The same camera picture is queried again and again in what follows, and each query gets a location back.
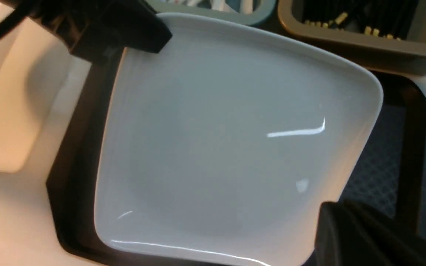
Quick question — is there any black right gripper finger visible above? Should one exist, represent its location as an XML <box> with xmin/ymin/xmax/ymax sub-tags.
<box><xmin>313</xmin><ymin>201</ymin><xmax>426</xmax><ymax>266</ymax></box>

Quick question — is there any black serving tray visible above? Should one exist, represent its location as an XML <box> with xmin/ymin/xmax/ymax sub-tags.
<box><xmin>46</xmin><ymin>51</ymin><xmax>426</xmax><ymax>266</ymax></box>

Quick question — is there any large white rice plate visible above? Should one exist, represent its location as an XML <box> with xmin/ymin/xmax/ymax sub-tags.
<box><xmin>94</xmin><ymin>13</ymin><xmax>383</xmax><ymax>266</ymax></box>

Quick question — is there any teal plastic bin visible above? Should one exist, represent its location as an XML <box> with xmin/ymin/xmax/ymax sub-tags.
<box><xmin>147</xmin><ymin>0</ymin><xmax>277</xmax><ymax>26</ymax></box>

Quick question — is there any large white plastic tub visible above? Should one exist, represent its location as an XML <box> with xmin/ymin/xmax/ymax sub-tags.
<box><xmin>0</xmin><ymin>19</ymin><xmax>73</xmax><ymax>173</ymax></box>

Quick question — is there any brown plastic bin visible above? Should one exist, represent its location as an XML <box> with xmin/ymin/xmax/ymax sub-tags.
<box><xmin>277</xmin><ymin>0</ymin><xmax>426</xmax><ymax>75</ymax></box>

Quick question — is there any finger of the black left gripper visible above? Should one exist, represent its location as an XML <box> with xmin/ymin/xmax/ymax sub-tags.
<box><xmin>29</xmin><ymin>0</ymin><xmax>172</xmax><ymax>62</ymax></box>

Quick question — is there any pile of white spoons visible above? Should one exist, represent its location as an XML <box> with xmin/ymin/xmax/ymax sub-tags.
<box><xmin>166</xmin><ymin>0</ymin><xmax>261</xmax><ymax>14</ymax></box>

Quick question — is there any pile of black chopsticks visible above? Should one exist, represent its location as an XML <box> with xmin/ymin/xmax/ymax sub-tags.
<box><xmin>301</xmin><ymin>0</ymin><xmax>419</xmax><ymax>40</ymax></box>

